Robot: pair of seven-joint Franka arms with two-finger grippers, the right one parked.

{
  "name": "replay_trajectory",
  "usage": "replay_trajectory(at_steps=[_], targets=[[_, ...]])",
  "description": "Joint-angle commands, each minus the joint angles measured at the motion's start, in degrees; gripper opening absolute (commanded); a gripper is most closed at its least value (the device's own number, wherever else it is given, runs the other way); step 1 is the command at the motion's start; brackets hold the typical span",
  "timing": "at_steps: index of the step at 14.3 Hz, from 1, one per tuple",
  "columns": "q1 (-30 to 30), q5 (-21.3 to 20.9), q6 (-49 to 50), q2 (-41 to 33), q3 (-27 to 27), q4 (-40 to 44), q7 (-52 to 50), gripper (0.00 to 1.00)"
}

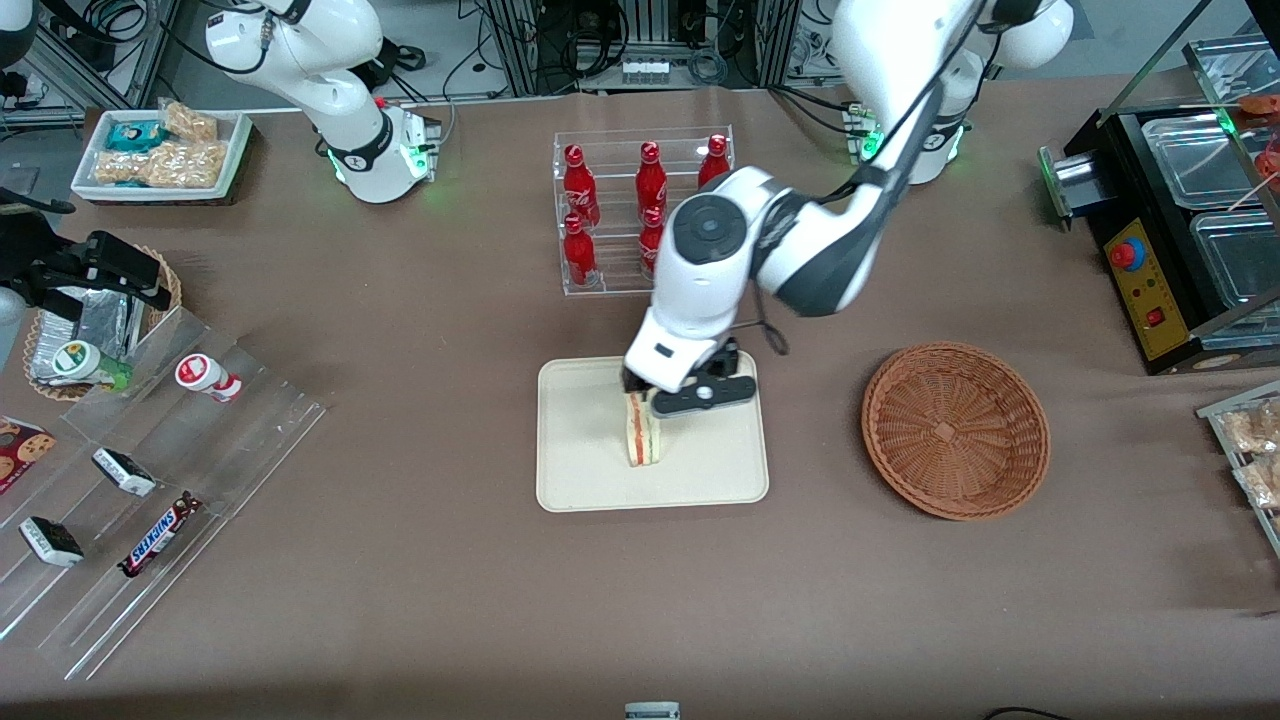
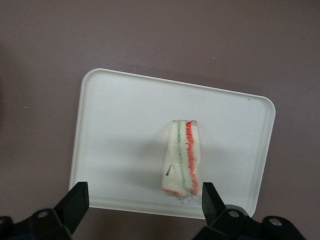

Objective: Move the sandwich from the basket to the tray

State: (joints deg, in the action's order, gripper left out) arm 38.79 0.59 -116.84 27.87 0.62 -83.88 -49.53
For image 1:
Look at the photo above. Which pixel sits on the large rice cracker bag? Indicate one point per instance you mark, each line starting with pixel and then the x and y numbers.
pixel 190 165

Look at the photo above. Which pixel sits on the clear bag of pastries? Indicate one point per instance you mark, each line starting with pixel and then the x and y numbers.
pixel 1262 482
pixel 1255 428

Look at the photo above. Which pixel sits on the black food warmer appliance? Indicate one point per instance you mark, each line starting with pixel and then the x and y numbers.
pixel 1150 290

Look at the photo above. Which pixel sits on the white label tag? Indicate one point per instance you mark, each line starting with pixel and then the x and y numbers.
pixel 652 711

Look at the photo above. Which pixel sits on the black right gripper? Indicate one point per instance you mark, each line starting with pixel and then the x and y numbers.
pixel 48 271

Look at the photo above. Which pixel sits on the triangular sandwich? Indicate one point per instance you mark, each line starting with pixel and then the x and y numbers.
pixel 642 435

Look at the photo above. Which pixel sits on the clear acrylic bottle rack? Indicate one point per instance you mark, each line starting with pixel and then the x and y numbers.
pixel 615 275

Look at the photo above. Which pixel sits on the aluminium frame rack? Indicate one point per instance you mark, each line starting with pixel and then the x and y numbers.
pixel 520 50

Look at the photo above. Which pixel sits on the steel food pan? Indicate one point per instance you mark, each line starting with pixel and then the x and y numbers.
pixel 1195 160
pixel 1240 260

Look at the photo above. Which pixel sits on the small rice cracker bag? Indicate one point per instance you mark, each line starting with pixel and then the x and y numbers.
pixel 190 122
pixel 120 168

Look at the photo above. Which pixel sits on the red food piece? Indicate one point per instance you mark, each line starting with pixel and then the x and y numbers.
pixel 1272 160
pixel 1262 104

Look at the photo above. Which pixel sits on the beige plastic tray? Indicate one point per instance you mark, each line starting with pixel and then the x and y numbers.
pixel 580 440

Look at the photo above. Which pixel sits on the brown wicker basket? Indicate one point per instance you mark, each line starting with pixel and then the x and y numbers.
pixel 955 430

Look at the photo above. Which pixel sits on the silver foil bag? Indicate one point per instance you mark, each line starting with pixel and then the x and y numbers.
pixel 100 320

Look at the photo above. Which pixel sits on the red cola bottle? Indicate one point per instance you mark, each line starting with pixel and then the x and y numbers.
pixel 649 250
pixel 580 190
pixel 712 162
pixel 579 255
pixel 651 180

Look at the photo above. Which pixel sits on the teal snack packet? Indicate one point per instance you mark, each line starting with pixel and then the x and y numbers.
pixel 133 135

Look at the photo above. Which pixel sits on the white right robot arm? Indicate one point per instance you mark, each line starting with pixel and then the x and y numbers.
pixel 345 100

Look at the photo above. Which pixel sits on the white power strip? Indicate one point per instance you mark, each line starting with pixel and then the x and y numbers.
pixel 646 71

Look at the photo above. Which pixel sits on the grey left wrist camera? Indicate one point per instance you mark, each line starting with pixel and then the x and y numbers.
pixel 705 393

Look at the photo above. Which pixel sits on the white rectangular snack tray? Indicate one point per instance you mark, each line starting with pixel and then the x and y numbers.
pixel 90 150

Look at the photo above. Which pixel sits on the green label yogurt bottle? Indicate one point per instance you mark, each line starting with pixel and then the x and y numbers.
pixel 85 362

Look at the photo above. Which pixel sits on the small woven basket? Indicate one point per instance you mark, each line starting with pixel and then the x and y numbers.
pixel 170 285

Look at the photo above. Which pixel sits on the clear acrylic stepped stand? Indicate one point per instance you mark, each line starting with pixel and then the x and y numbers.
pixel 200 470

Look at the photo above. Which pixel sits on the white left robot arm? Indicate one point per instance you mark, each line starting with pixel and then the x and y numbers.
pixel 830 250

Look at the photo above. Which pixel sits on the snickers chocolate bar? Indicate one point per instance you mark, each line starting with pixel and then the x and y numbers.
pixel 160 535

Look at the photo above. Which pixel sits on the black white snack bar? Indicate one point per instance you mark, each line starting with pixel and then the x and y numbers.
pixel 123 472
pixel 50 541

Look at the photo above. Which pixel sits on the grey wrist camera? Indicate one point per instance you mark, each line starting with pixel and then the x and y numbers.
pixel 8 330
pixel 705 393

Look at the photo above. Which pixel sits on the grey metal snack tray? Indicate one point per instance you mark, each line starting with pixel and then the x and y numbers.
pixel 1215 412

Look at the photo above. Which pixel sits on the red label yogurt bottle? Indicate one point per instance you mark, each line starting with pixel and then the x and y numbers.
pixel 205 376

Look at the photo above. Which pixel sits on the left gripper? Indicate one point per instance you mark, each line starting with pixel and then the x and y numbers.
pixel 722 358

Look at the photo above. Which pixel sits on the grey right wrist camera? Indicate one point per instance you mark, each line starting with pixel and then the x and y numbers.
pixel 8 330

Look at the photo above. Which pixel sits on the chocolate chip cookie pack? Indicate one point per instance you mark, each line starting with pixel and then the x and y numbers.
pixel 22 450

